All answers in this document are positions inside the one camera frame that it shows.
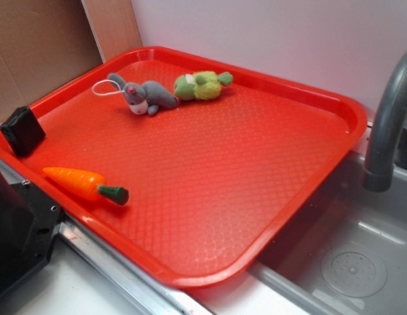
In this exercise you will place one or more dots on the grey plush rabbit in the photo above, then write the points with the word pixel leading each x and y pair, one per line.
pixel 147 98

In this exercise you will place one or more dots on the red plastic tray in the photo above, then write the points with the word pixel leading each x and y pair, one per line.
pixel 210 183

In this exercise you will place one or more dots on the grey sink faucet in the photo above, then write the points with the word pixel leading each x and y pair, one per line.
pixel 387 146

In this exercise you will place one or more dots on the grey plastic sink basin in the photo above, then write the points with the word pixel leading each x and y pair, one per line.
pixel 345 249

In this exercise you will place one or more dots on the green plush frog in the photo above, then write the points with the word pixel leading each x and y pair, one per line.
pixel 206 85

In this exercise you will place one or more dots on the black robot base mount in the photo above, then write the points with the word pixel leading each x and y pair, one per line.
pixel 29 222

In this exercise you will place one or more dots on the brown cardboard panel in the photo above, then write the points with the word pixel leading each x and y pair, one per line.
pixel 46 44

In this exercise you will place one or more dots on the silver metal rail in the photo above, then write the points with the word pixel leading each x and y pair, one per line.
pixel 85 276

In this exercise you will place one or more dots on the black box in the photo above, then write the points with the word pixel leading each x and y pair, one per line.
pixel 22 131

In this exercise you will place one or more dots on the orange toy carrot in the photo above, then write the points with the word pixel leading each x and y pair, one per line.
pixel 86 184

